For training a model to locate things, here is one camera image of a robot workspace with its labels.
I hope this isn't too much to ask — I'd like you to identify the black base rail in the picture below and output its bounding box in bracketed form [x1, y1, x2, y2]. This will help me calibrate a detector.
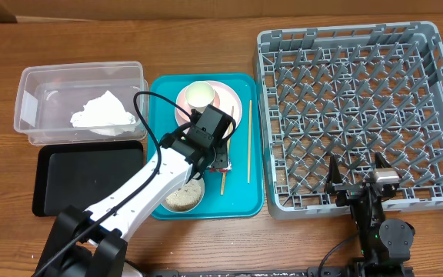
[145, 266, 349, 277]

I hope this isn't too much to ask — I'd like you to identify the red snack wrapper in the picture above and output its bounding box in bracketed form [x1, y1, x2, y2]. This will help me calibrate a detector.
[208, 154, 232, 172]

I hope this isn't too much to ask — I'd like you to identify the grey plastic dish rack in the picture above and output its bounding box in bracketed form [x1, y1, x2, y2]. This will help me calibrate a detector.
[255, 21, 443, 219]

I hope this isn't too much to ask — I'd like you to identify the white rice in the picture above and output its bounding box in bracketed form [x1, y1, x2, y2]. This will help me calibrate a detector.
[165, 179, 203, 212]

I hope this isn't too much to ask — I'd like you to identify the clear plastic storage bin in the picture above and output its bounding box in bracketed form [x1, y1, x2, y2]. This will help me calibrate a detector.
[13, 62, 148, 145]

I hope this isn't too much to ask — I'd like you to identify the large pink plate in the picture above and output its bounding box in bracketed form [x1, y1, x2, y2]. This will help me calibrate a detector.
[206, 80, 243, 126]

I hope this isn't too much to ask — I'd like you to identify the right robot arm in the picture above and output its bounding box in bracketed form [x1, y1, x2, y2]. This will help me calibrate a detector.
[317, 153, 415, 276]

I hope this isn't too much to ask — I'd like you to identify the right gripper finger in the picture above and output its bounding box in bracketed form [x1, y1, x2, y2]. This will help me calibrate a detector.
[375, 152, 391, 169]
[325, 155, 342, 187]

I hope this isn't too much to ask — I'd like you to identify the black plastic tray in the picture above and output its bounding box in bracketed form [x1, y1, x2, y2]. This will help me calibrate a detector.
[32, 140, 144, 217]

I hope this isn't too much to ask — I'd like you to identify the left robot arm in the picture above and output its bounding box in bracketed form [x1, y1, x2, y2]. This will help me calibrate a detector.
[35, 122, 236, 276]

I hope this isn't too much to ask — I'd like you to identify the white napkin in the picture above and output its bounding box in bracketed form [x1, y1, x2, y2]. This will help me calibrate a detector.
[70, 91, 137, 136]

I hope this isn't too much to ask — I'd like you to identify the teal plastic serving tray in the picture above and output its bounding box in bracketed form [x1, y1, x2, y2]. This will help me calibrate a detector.
[150, 73, 265, 220]

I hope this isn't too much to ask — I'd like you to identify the small pink plate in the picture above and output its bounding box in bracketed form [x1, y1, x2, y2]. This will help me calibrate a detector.
[175, 87, 192, 125]

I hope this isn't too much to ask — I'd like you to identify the white cup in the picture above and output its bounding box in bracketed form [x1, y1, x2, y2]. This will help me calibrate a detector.
[185, 81, 216, 112]

